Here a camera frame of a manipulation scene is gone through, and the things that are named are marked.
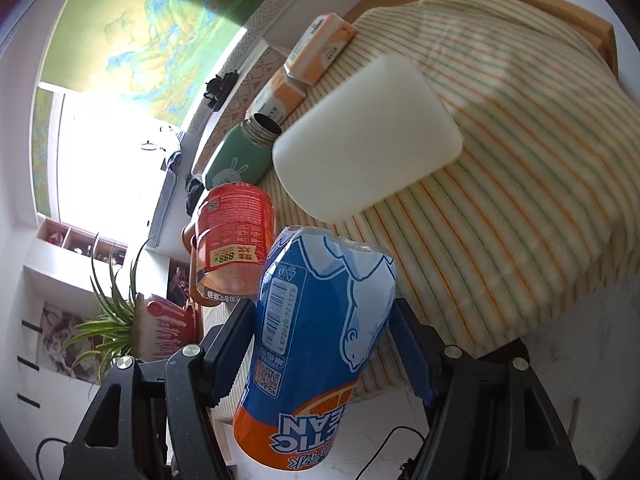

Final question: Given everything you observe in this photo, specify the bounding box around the blue orange Arctic Ocean cup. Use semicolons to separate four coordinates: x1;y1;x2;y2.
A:
232;226;396;471

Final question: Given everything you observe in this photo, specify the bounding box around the red labelled plastic cup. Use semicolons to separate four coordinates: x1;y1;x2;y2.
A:
195;182;276;302

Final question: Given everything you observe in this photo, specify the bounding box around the white translucent plastic cup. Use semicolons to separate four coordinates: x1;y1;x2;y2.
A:
272;54;463;223

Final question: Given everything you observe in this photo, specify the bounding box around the red white flower pot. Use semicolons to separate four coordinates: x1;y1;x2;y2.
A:
131;294;202;362

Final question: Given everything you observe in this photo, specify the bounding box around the green spider plant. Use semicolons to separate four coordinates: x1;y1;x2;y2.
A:
61;234;149;384

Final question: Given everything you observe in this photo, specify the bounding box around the striped yellow tablecloth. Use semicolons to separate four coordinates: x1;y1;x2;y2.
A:
202;0;640;401

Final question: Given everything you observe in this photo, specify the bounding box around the green thermos bottle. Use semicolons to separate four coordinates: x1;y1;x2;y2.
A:
203;113;282;190

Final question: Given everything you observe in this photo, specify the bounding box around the black teapot on tray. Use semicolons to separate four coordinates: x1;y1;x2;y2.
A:
204;70;239;112

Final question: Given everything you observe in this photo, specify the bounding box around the orange white carton box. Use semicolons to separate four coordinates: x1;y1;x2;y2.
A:
245;67;306;125

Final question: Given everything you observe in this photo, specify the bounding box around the patterned beige storage box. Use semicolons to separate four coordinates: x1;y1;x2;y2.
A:
191;40;291;174

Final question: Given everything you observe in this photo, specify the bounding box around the landscape painting roller blind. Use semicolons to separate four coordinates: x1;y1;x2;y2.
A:
40;0;266;126

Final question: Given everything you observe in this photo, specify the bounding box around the orange white tissue pack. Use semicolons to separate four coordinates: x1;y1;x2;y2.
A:
284;13;357;86

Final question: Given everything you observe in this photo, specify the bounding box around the black floor cable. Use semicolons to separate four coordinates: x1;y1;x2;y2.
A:
354;424;426;480

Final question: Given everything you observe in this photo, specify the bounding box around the white wall shelf unit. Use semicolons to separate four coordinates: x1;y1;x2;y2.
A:
14;216;129;411

